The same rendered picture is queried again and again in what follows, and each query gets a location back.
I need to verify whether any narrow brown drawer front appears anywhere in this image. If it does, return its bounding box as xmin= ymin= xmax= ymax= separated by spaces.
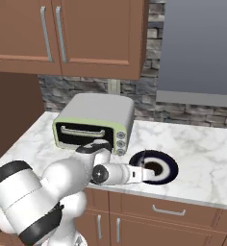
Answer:
xmin=84 ymin=187 xmax=111 ymax=213

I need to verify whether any wide brown drawer front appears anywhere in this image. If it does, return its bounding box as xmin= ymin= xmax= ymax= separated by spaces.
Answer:
xmin=119 ymin=191 xmax=224 ymax=233

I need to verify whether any silver oven door handle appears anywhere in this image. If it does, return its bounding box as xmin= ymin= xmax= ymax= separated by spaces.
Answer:
xmin=60 ymin=125 xmax=107 ymax=138

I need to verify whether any brown base cupboard door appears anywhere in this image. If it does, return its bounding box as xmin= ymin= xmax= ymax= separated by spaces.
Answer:
xmin=74 ymin=209 xmax=112 ymax=246
xmin=109 ymin=212 xmax=227 ymax=246

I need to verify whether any silver wall cupboard handle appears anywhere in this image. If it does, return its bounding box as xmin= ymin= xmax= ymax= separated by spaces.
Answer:
xmin=39 ymin=6 xmax=55 ymax=63
xmin=55 ymin=5 xmax=69 ymax=64

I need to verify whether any silver drawer handle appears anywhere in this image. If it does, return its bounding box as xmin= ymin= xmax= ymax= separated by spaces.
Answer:
xmin=151 ymin=204 xmax=187 ymax=217

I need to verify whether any dark glass oven door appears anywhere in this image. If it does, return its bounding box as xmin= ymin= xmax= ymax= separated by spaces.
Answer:
xmin=53 ymin=117 xmax=118 ymax=152

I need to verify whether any grey window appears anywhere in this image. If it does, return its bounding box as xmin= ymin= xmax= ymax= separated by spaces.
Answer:
xmin=156 ymin=0 xmax=227 ymax=109

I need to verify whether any dark blue white plate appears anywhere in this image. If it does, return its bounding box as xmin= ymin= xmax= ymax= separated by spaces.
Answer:
xmin=128 ymin=149 xmax=180 ymax=185

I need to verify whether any tall dark brown cupboard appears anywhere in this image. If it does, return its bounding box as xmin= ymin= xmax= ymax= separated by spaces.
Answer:
xmin=0 ymin=61 xmax=45 ymax=168

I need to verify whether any green and silver toaster oven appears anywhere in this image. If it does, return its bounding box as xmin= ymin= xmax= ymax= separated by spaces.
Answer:
xmin=52 ymin=92 xmax=136 ymax=157

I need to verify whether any brown wall cupboard door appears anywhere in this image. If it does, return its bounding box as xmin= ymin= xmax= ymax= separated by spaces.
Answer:
xmin=0 ymin=0 xmax=63 ymax=76
xmin=50 ymin=0 xmax=143 ymax=81

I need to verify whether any white wall socket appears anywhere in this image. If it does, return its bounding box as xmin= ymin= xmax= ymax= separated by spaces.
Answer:
xmin=107 ymin=78 xmax=121 ymax=95

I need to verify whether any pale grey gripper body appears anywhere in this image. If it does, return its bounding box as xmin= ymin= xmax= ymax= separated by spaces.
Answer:
xmin=139 ymin=167 xmax=157 ymax=185

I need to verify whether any silver base cupboard handle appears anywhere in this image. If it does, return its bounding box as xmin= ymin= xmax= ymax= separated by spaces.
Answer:
xmin=96 ymin=213 xmax=104 ymax=240
xmin=115 ymin=217 xmax=122 ymax=244

